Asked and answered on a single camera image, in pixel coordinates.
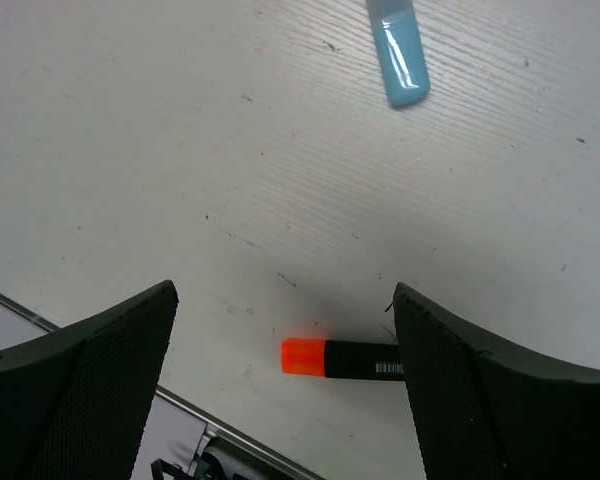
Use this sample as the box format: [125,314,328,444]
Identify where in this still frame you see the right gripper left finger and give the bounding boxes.
[0,280,177,479]

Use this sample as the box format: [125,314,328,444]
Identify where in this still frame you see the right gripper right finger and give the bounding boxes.
[392,283,600,479]

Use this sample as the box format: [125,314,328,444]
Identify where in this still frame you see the orange black highlighter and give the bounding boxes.
[280,338,404,381]

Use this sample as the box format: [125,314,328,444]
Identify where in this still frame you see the pastel blue highlighter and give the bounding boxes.
[366,0,430,108]

